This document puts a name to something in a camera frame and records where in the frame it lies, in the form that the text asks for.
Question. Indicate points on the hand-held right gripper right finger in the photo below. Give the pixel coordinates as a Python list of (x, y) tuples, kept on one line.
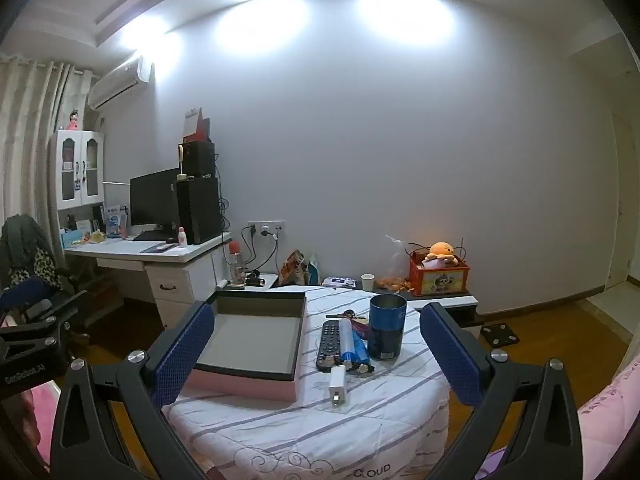
[(450, 355)]

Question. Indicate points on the tissue pack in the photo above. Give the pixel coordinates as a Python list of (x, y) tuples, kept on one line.
[(338, 282)]

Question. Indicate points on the black remote control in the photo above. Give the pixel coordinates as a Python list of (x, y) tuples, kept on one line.
[(328, 342)]

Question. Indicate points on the black computer tower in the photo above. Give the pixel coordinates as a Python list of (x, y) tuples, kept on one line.
[(200, 210)]

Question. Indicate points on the white charger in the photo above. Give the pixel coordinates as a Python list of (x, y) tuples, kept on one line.
[(337, 385)]

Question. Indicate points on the clear tube with blue cap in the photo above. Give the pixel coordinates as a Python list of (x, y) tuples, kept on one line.
[(346, 340)]

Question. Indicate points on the orange plush toy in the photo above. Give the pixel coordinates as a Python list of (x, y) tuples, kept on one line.
[(441, 251)]

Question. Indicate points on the white door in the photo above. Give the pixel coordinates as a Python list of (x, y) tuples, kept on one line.
[(622, 210)]

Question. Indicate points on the black computer monitor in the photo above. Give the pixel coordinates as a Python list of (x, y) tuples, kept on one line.
[(152, 200)]

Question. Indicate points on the white desk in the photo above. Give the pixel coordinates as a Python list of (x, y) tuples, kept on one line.
[(175, 285)]

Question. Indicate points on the white paper cup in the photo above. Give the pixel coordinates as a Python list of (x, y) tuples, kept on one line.
[(368, 283)]

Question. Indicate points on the white glass-door cabinet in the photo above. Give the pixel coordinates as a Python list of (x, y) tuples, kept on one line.
[(75, 170)]

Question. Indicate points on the beige curtain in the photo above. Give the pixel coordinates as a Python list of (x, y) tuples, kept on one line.
[(30, 150)]

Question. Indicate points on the red desk calendar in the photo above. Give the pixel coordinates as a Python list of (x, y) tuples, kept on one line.
[(196, 127)]

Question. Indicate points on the red printed box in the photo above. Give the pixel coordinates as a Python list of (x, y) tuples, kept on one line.
[(440, 282)]

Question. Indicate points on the blue and white package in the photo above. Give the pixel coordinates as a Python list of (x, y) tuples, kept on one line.
[(115, 220)]

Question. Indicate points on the clear plastic bag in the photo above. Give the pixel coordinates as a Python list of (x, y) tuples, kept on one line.
[(395, 265)]

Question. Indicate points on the pink lotion bottle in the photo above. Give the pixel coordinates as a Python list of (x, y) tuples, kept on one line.
[(182, 238)]

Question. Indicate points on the blue and black metal cup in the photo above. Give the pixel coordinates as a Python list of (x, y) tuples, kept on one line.
[(386, 330)]

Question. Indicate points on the black bathroom scale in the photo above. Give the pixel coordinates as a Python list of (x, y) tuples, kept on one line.
[(499, 335)]

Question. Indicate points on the leopard print cloth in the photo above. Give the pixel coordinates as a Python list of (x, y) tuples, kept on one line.
[(35, 267)]

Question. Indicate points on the blue and white bag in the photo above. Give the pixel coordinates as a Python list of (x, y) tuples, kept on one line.
[(312, 272)]

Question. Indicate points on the pink fleece blanket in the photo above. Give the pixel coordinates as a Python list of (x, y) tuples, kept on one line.
[(35, 425)]

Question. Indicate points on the white wall socket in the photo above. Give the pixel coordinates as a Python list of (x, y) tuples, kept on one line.
[(266, 228)]

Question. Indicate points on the small pink doll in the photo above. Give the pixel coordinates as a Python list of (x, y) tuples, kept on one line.
[(73, 121)]

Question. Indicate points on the black cylindrical device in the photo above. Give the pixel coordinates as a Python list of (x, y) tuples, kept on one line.
[(255, 279)]

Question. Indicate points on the white nightstand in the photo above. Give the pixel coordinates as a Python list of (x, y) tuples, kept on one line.
[(267, 280)]

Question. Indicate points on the white lint roller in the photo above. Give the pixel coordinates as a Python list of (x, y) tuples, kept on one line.
[(222, 284)]

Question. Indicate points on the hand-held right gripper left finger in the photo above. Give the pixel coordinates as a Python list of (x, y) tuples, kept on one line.
[(185, 355)]

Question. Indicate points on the clear bottle with red cap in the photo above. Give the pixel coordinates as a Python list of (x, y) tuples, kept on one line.
[(236, 265)]

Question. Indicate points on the pink printed quilt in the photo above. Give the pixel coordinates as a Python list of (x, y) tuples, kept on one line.
[(610, 410)]

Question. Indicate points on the dark jacket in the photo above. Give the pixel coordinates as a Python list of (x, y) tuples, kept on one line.
[(22, 235)]

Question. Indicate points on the black keyboard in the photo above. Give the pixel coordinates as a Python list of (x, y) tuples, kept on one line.
[(152, 236)]

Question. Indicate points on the black office chair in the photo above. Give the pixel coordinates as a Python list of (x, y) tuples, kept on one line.
[(65, 305)]

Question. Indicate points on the white air conditioner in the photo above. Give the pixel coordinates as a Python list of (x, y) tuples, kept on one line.
[(120, 82)]

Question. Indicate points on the shallow cardboard box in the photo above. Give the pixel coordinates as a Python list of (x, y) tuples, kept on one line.
[(250, 340)]

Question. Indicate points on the orange snack bag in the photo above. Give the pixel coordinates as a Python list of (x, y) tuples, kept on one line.
[(292, 270)]

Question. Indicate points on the black speaker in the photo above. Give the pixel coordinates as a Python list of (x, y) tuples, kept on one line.
[(200, 160)]

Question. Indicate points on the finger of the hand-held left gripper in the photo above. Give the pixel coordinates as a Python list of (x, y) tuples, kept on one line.
[(45, 332)]

